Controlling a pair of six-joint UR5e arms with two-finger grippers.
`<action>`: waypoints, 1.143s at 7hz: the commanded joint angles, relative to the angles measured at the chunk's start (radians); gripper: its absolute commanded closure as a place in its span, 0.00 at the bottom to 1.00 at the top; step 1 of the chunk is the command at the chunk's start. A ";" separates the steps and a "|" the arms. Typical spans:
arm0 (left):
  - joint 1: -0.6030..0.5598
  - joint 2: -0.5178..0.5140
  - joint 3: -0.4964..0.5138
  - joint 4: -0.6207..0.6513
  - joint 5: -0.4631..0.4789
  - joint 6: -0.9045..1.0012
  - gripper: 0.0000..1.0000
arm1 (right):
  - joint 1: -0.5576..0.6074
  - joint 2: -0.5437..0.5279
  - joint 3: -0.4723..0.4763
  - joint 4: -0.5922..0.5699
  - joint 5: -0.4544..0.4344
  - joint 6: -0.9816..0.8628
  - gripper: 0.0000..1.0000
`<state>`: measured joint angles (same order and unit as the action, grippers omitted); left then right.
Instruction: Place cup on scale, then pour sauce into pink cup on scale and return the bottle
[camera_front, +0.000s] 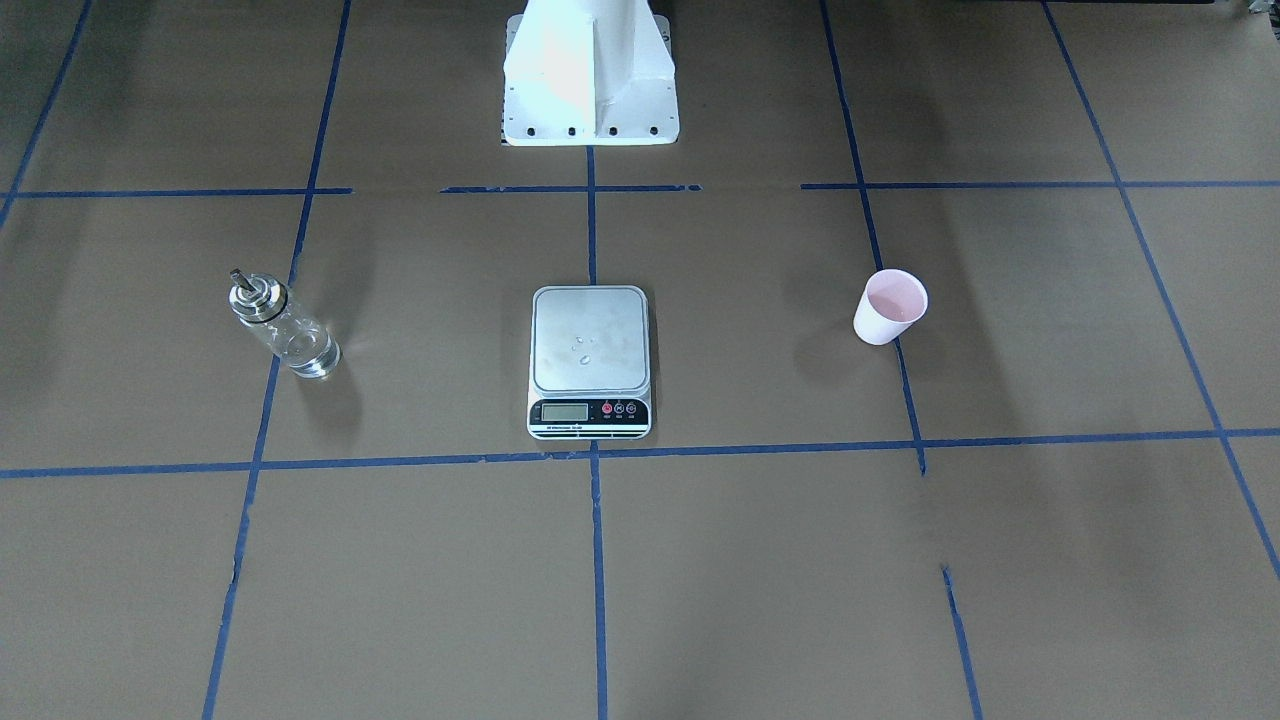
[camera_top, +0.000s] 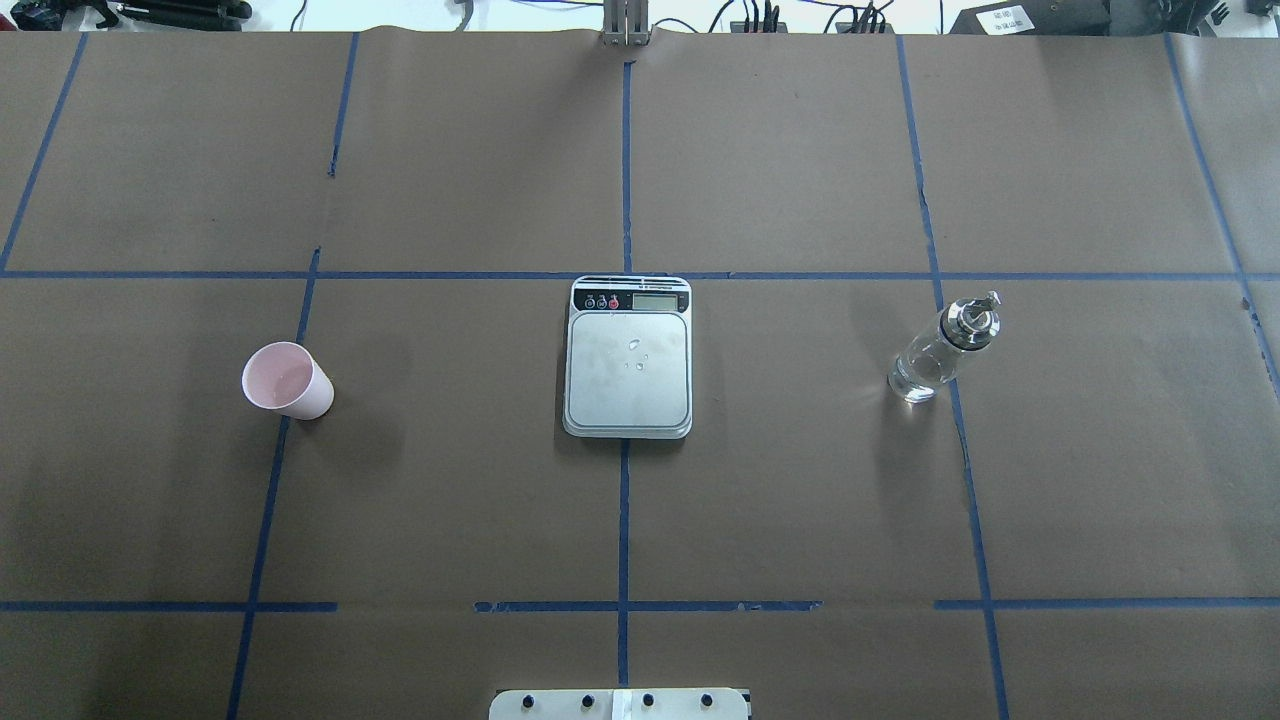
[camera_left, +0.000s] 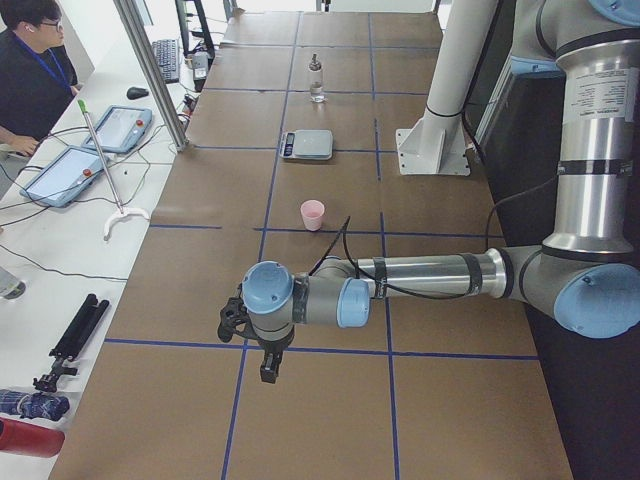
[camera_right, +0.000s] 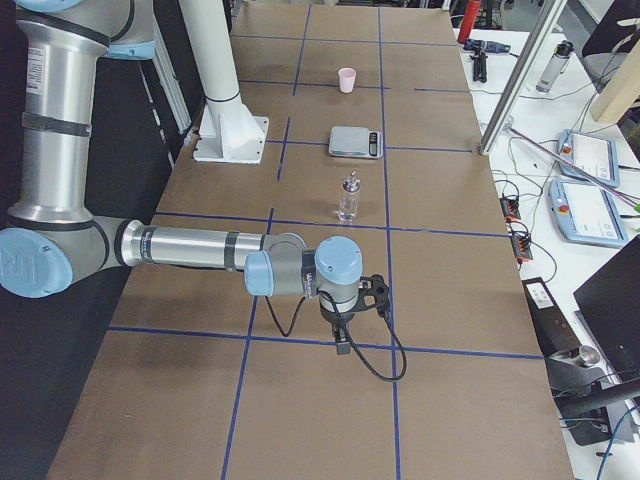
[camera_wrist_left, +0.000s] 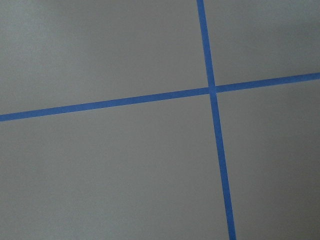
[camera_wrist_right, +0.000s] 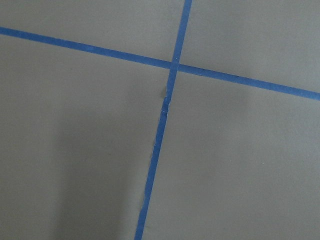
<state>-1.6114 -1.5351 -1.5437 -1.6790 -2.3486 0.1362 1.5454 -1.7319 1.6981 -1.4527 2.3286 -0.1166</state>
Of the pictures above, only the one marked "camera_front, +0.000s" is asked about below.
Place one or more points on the clear glass sauce bottle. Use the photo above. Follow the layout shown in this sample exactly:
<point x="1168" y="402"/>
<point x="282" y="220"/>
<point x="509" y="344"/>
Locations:
<point x="266" y="307"/>

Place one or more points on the pink paper cup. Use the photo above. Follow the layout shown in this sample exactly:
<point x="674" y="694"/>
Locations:
<point x="892" y="301"/>

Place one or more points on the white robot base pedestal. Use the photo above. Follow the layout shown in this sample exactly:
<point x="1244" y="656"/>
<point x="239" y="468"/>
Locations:
<point x="589" y="73"/>

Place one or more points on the silver digital kitchen scale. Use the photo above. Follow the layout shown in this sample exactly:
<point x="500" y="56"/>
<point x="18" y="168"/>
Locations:
<point x="590" y="363"/>

